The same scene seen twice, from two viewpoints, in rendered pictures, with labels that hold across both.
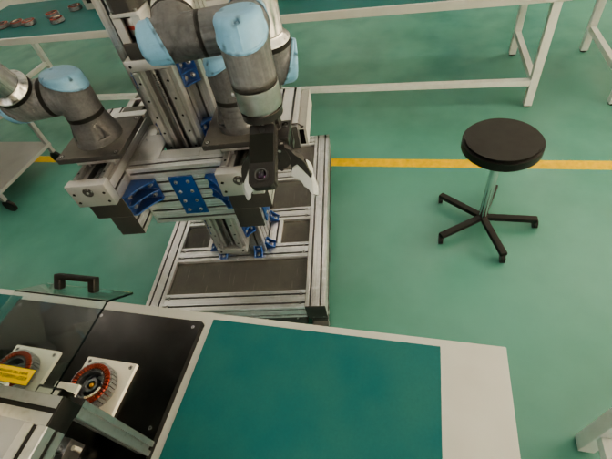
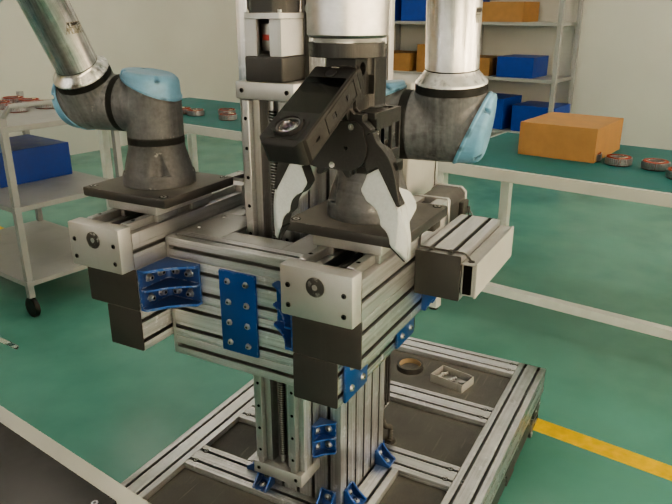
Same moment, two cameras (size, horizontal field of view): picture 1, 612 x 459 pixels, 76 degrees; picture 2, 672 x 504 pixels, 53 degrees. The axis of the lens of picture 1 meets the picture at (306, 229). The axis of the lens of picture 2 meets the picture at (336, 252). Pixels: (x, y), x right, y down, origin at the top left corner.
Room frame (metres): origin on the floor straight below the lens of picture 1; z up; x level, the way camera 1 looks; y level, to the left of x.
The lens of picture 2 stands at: (-0.01, -0.14, 1.38)
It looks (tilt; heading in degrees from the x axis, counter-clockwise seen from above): 20 degrees down; 16
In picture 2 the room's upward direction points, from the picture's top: straight up
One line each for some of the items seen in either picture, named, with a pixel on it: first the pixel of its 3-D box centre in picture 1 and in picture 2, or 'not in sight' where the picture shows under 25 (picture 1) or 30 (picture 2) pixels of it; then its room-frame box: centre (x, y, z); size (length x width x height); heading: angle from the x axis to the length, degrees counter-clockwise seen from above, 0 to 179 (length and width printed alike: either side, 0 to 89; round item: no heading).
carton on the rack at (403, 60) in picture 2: not in sight; (402, 60); (7.43, 1.23, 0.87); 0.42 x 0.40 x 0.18; 68
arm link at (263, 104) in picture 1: (256, 96); (344, 18); (0.61, 0.03, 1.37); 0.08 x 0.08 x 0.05
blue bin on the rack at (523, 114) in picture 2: not in sight; (540, 117); (6.85, -0.26, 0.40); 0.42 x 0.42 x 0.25; 68
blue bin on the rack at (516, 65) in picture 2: not in sight; (522, 66); (6.93, -0.04, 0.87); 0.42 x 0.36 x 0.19; 161
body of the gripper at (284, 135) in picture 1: (269, 134); (350, 107); (0.62, 0.03, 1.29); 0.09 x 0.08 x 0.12; 168
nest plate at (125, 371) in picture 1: (97, 389); not in sight; (0.47, 0.60, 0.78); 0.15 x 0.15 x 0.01; 69
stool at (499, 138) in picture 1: (495, 186); not in sight; (1.31, -0.96, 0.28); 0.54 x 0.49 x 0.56; 159
